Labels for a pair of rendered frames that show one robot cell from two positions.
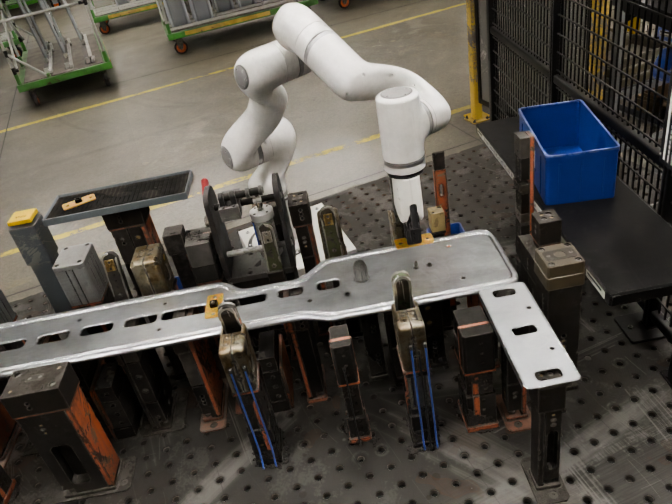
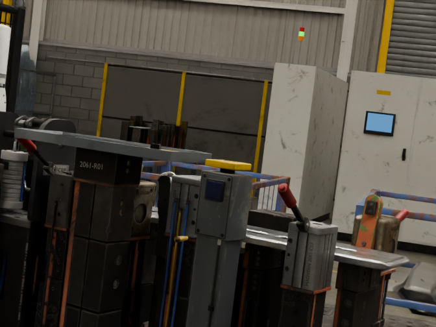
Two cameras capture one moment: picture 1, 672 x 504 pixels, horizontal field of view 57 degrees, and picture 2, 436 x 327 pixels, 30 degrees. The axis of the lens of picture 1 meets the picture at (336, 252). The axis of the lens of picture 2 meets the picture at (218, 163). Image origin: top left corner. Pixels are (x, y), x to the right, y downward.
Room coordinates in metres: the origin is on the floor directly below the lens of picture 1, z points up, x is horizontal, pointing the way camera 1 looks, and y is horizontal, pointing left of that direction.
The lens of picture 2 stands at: (2.71, 1.46, 1.23)
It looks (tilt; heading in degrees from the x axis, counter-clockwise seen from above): 3 degrees down; 210
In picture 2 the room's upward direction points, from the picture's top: 7 degrees clockwise
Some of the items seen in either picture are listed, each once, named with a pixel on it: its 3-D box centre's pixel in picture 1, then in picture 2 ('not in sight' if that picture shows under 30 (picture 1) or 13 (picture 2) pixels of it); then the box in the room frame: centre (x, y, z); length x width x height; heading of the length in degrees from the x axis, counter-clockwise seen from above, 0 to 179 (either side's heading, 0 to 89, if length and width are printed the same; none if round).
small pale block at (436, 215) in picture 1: (441, 271); not in sight; (1.26, -0.25, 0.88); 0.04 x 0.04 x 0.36; 89
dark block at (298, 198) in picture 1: (313, 266); not in sight; (1.35, 0.07, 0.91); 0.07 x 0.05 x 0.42; 179
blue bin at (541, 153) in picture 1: (564, 149); not in sight; (1.37, -0.61, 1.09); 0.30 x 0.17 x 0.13; 172
